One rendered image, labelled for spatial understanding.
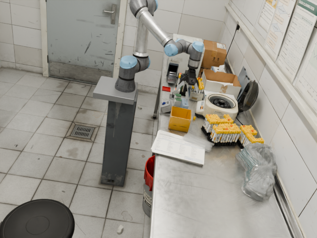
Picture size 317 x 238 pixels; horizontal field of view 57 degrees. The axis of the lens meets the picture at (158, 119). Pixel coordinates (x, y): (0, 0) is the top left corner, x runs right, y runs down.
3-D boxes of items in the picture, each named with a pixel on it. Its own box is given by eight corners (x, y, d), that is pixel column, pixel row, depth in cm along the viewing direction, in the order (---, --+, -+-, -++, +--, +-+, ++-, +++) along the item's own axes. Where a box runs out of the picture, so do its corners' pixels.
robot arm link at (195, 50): (195, 39, 191) (207, 43, 187) (191, 55, 197) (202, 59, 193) (189, 41, 185) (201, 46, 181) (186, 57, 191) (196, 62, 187)
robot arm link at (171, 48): (127, -10, 181) (178, 48, 175) (137, -10, 189) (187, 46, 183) (118, 5, 189) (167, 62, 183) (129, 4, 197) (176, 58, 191)
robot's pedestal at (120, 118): (100, 183, 257) (108, 97, 211) (104, 168, 274) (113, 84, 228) (122, 187, 259) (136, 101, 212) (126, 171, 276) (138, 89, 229)
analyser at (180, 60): (166, 63, 282) (172, 33, 266) (194, 69, 284) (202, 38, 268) (166, 77, 256) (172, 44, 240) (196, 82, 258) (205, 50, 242)
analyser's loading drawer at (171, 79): (168, 72, 260) (169, 67, 258) (175, 73, 261) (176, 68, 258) (167, 82, 243) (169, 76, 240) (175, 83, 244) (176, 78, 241)
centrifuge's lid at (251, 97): (251, 73, 206) (262, 78, 206) (235, 103, 220) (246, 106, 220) (253, 86, 188) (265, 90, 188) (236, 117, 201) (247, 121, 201)
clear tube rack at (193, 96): (187, 88, 245) (189, 80, 241) (199, 90, 246) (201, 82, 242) (188, 99, 228) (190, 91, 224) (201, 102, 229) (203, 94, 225)
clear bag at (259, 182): (246, 169, 169) (254, 151, 161) (275, 183, 163) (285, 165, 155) (236, 190, 153) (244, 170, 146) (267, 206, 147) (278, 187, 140)
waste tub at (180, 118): (169, 118, 201) (171, 105, 195) (187, 122, 201) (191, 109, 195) (167, 129, 189) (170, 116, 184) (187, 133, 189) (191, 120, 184)
